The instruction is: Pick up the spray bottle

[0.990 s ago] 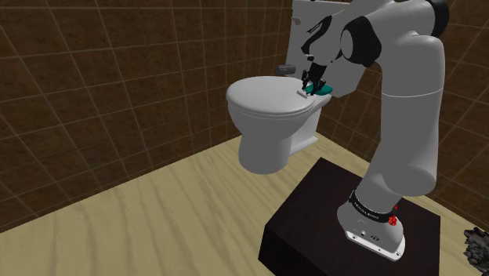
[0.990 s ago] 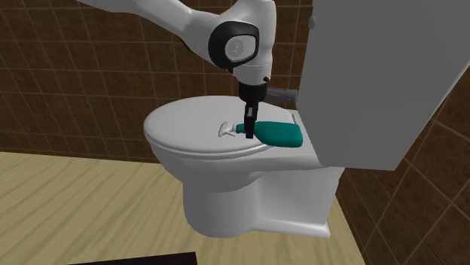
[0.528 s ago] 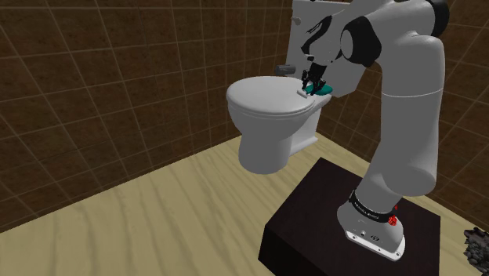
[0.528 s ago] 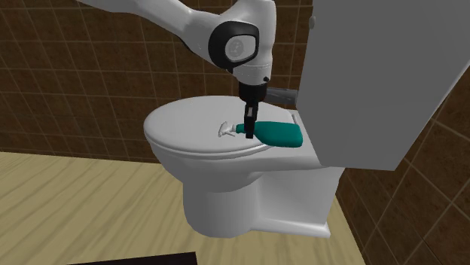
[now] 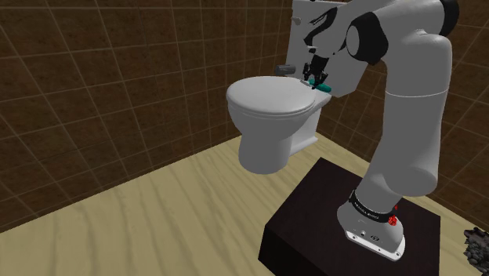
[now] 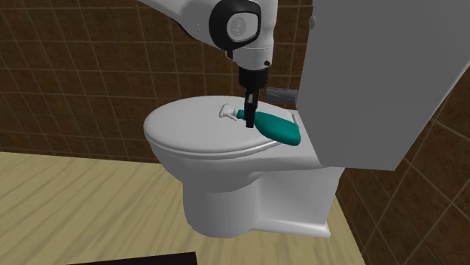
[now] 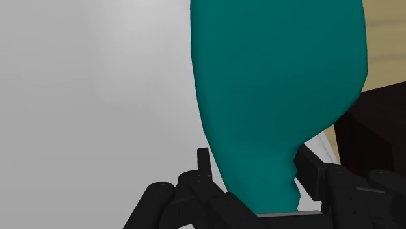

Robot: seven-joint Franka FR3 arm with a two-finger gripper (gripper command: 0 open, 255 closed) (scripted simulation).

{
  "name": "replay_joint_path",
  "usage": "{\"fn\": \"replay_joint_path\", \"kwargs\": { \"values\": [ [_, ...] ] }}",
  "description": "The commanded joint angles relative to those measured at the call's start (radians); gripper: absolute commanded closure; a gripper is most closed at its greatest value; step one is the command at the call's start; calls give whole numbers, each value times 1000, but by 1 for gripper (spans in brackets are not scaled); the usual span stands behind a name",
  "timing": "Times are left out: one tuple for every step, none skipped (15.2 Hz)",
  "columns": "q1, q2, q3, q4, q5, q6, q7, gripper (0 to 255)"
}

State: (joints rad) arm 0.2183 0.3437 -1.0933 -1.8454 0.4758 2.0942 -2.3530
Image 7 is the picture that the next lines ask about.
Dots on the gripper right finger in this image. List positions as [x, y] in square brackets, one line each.
[342, 193]

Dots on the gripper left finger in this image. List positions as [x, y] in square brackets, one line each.
[196, 193]

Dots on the teal vase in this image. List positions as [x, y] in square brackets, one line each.
[276, 95]

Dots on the dark brown furniture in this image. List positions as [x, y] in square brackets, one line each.
[377, 130]

